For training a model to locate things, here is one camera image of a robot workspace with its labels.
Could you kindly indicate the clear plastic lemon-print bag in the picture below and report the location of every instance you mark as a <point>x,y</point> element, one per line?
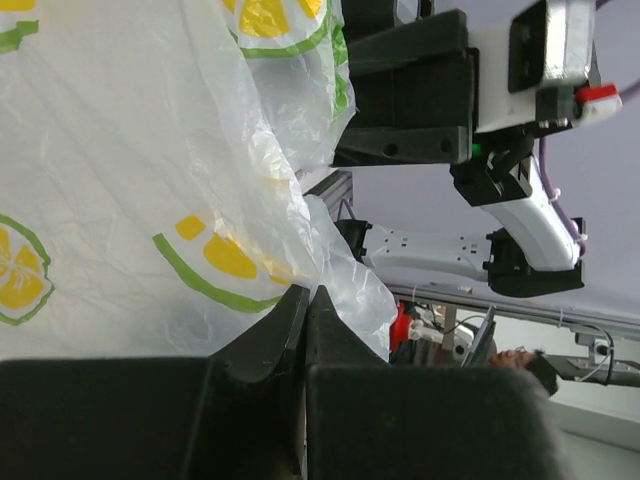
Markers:
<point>154,165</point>

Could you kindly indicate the person in background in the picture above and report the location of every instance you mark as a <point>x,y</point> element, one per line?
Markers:
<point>416,338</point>

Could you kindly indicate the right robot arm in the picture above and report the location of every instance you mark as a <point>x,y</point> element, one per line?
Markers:
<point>537,250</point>

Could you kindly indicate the aluminium frame rail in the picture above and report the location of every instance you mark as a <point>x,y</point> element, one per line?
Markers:
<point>335,189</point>

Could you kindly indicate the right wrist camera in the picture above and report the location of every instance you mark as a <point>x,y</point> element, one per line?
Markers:
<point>553,73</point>

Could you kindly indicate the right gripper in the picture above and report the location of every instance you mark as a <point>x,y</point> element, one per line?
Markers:
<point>415,86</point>

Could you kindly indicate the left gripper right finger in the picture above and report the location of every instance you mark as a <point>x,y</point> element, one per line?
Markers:
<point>367,419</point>

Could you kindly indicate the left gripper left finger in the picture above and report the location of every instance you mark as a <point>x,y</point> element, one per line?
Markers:
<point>237,414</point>

